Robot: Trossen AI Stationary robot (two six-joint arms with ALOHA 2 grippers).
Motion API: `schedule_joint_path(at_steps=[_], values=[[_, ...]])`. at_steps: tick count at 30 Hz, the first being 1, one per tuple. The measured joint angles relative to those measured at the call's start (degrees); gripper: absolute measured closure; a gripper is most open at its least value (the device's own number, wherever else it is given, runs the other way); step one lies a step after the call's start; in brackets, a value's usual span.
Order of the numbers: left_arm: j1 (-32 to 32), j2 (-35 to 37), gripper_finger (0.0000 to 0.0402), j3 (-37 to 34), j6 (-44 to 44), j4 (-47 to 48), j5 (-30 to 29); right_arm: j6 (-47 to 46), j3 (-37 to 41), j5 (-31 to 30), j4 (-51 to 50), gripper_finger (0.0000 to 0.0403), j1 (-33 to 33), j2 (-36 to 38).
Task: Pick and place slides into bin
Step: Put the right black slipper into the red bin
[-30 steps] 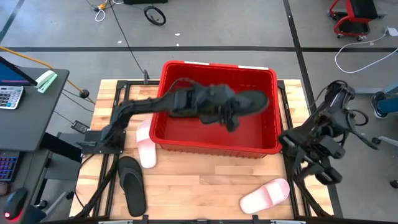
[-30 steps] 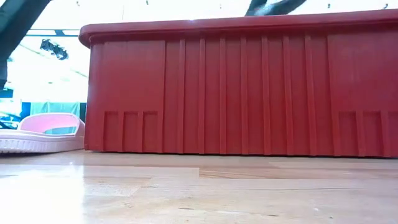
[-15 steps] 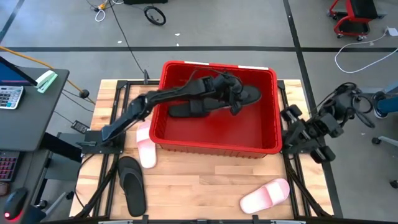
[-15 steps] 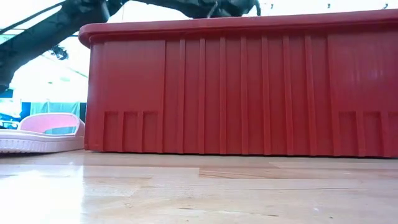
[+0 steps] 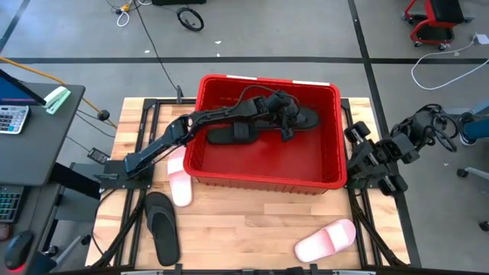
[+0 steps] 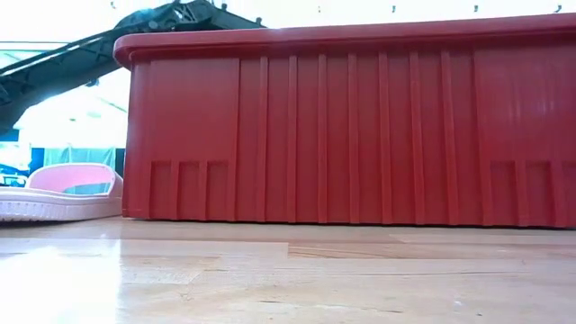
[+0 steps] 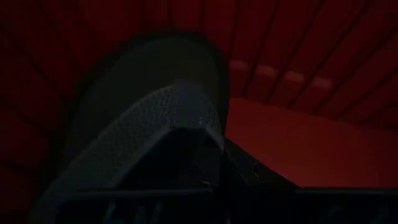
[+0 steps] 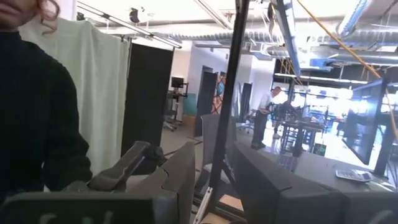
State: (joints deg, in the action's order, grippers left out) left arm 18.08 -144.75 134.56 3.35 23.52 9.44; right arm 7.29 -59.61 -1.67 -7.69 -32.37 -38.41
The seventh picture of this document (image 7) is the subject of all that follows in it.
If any red plastic bin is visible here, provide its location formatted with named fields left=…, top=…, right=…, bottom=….
left=0, top=0, right=398, bottom=224

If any black strap slide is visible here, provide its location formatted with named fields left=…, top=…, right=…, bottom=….
left=27, top=30, right=233, bottom=224

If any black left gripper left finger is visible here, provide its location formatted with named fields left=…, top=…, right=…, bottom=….
left=121, top=128, right=225, bottom=189

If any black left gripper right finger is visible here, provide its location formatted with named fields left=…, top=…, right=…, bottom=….
left=224, top=138, right=301, bottom=191

